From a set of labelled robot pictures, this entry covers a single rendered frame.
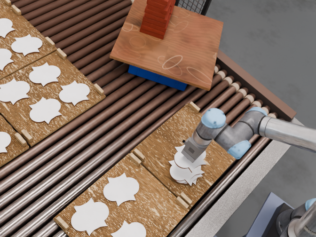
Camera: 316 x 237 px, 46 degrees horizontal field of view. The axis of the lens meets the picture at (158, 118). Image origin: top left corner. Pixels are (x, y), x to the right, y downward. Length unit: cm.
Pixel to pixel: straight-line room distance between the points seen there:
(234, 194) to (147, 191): 40
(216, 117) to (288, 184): 181
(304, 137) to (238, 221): 151
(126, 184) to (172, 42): 77
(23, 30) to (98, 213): 100
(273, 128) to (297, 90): 232
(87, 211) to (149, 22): 94
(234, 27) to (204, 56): 197
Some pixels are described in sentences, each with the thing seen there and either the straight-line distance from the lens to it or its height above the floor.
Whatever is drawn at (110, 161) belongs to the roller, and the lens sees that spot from 159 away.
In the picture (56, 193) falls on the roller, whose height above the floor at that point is 92.
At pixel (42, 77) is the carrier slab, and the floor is 95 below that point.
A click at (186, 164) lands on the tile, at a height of 105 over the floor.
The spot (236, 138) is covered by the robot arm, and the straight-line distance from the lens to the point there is 129.
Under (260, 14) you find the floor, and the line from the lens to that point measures 416.
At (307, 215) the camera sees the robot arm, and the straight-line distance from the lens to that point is 133.
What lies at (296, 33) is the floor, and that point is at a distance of 419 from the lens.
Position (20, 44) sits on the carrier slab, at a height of 95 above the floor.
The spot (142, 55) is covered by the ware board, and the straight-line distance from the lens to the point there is 180.
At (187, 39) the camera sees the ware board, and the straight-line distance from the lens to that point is 195.
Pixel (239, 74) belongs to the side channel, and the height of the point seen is 95.
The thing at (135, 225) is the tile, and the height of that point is 94.
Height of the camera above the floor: 234
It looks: 55 degrees down
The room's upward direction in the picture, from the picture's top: 22 degrees clockwise
